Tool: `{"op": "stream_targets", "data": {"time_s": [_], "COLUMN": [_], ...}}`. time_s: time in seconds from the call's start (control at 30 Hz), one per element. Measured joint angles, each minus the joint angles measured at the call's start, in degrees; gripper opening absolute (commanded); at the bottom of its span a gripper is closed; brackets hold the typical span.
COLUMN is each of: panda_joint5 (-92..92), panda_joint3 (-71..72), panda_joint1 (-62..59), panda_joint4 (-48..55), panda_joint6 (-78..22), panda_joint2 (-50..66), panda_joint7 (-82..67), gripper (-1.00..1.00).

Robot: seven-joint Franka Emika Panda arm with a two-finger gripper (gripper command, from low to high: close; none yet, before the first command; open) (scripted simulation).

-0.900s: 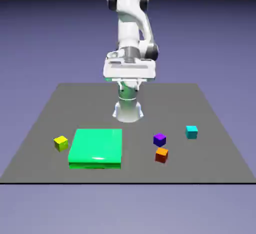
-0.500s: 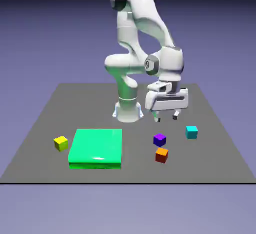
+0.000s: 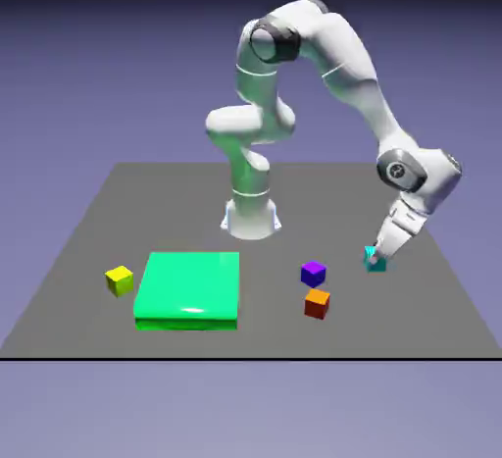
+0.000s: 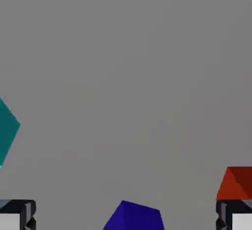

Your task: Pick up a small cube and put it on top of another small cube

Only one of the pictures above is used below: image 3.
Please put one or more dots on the large green box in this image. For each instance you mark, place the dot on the large green box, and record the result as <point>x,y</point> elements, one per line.
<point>188,287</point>

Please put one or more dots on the small orange cube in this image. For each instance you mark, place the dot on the small orange cube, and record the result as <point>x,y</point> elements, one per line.
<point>317,303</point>

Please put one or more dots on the small cyan cube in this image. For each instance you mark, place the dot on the small cyan cube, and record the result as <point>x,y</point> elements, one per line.
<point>377,265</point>

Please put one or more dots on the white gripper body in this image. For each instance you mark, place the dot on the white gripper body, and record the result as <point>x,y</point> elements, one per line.
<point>393,236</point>

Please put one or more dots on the small yellow cube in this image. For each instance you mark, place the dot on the small yellow cube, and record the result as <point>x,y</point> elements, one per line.
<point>119,280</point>

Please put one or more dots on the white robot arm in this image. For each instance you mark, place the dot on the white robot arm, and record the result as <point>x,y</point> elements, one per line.
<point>345,73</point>

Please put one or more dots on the small purple cube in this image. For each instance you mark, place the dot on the small purple cube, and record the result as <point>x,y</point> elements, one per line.
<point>313,273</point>

